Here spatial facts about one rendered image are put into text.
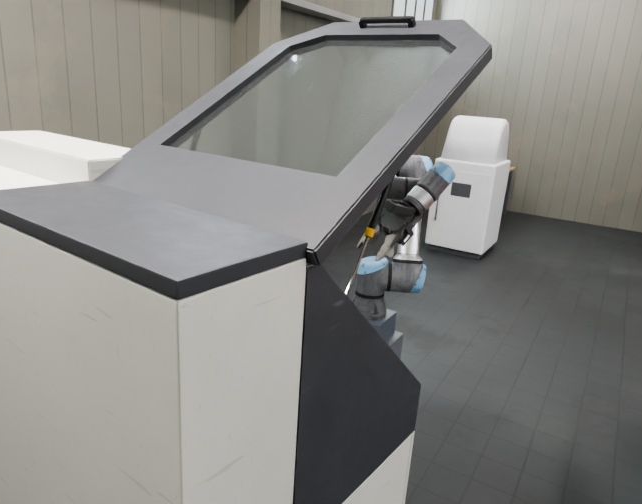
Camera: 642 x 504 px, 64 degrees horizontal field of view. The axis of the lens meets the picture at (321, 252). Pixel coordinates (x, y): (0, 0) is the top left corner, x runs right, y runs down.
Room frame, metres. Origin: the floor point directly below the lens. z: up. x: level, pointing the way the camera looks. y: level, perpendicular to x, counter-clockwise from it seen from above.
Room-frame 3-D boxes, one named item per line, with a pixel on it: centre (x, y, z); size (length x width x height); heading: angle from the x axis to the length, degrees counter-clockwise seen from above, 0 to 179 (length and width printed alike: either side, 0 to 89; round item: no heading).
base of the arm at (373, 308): (1.93, -0.21, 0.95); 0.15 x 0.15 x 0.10
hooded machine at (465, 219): (6.10, -1.70, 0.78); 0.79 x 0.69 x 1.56; 150
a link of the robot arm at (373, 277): (1.93, -0.21, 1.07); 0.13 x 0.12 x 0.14; 89
